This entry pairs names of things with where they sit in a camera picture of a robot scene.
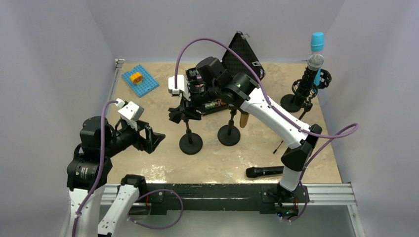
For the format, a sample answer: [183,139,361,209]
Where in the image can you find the blue microphone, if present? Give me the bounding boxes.
[310,32,325,86]

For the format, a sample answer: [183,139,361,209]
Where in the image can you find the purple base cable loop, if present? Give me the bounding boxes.
[128,189,185,230]

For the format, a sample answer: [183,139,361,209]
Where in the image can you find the black tripod mic stand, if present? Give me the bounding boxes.
[273,69,333,155]

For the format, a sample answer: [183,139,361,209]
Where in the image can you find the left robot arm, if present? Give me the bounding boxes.
[66,116,166,237]

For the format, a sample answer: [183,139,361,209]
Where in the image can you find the blue building baseplate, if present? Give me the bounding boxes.
[122,65,159,98]

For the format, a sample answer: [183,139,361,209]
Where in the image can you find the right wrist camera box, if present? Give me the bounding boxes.
[168,75,191,101]

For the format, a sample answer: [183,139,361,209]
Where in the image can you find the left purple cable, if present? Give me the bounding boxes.
[71,99,126,237]

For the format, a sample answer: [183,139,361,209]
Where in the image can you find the black microphone orange end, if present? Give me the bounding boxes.
[246,166,284,178]

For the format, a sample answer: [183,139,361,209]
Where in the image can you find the black round-base mic stand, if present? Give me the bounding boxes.
[179,120,203,155]

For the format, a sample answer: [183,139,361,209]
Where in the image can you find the shock-mount round-base stand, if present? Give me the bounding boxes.
[280,79,318,113]

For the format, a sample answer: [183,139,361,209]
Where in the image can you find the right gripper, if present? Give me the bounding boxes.
[179,83,219,120]

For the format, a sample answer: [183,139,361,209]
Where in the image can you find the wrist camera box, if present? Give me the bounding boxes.
[118,101,144,131]
[168,75,191,101]

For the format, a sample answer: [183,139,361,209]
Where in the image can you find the silver-head black microphone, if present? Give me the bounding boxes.
[294,53,324,108]

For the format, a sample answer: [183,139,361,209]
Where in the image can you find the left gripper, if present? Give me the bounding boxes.
[102,118,165,156]

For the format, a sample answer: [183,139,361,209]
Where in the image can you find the black poker chip case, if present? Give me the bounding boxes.
[185,31,266,116]

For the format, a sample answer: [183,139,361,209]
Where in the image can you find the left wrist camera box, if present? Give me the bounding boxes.
[118,101,144,131]

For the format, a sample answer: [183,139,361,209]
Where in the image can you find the yellow orange toy brick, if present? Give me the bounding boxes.
[129,72,143,85]

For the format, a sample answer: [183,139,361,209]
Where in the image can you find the gold microphone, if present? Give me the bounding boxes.
[239,111,249,128]

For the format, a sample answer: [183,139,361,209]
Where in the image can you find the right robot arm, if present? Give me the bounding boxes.
[168,57,322,201]

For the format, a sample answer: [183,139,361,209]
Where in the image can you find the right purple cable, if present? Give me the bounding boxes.
[174,38,359,184]

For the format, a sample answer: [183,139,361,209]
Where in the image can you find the black front mounting rail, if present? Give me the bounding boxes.
[144,183,289,216]

